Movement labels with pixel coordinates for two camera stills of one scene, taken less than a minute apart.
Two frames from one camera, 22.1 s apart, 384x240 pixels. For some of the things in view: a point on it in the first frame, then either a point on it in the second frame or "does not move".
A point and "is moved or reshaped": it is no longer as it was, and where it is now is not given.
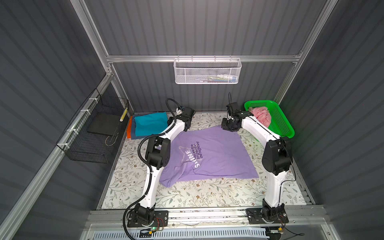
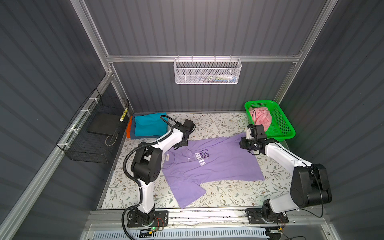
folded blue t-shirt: [133, 133] does not move
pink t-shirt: [262, 114] does not move
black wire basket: [93, 136] does not move
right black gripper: [224, 121] to [242, 143]
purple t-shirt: [215, 153] is moved or reshaped
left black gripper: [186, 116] to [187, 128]
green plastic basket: [279, 124] does not move
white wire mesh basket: [207, 71] does not move
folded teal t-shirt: [150, 124] does not move
